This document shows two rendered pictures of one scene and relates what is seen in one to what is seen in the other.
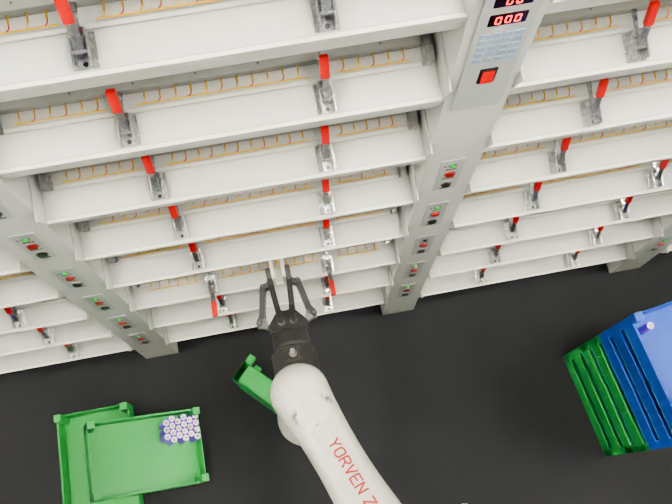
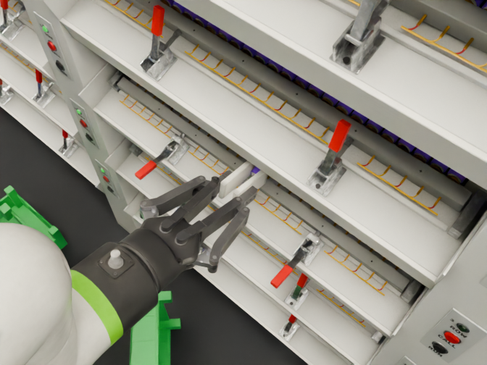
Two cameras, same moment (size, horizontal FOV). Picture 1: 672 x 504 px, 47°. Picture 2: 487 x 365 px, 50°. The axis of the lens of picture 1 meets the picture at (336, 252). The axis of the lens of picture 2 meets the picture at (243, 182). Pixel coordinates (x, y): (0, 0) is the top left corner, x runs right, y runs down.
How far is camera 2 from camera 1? 1.07 m
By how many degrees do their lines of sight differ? 25
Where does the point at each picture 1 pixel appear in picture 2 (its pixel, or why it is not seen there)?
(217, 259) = (177, 83)
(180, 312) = (148, 179)
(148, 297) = (114, 108)
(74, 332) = (63, 114)
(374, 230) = (398, 231)
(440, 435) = not seen: outside the picture
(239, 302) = not seen: hidden behind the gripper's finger
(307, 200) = (330, 22)
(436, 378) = not seen: outside the picture
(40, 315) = (28, 42)
